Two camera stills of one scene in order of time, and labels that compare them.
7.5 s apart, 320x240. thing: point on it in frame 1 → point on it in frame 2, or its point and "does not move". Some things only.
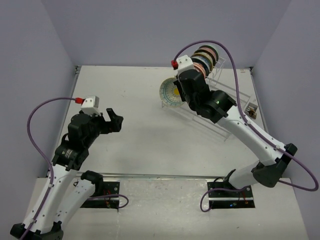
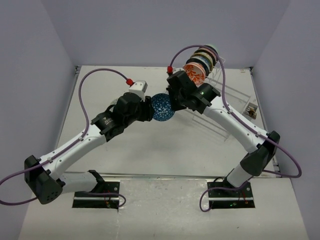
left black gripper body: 99,125 → 142,113
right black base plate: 229,199 does not move
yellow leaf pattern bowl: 207,57 does not move
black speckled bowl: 209,52 does not move
